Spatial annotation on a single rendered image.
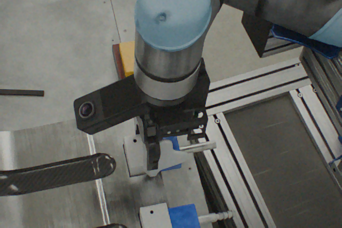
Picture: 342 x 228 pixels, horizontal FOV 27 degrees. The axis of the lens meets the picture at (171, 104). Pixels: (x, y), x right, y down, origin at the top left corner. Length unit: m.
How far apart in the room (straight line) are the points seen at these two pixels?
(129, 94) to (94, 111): 0.05
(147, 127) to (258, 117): 1.00
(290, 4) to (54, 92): 0.53
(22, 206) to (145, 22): 0.39
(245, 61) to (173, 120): 1.33
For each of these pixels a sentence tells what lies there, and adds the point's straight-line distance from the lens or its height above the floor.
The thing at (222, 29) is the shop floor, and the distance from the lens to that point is 2.26.
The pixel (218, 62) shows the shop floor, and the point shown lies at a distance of 2.18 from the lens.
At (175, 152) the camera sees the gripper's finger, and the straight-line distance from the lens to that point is 0.95.
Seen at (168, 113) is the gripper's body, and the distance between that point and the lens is 0.88.
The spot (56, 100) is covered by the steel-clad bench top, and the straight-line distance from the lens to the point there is 1.18.
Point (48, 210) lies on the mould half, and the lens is 1.00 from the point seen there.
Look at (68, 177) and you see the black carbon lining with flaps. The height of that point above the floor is 0.88.
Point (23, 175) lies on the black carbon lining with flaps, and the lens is 1.03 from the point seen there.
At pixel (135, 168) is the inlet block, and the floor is 0.91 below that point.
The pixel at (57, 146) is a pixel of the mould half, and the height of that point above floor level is 0.89.
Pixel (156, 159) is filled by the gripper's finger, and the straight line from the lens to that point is 0.92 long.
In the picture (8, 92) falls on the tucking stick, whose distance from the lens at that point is 1.19.
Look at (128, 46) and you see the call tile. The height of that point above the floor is 0.84.
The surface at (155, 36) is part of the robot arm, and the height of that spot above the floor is 1.23.
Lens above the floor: 1.82
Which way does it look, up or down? 60 degrees down
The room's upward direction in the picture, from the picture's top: 7 degrees clockwise
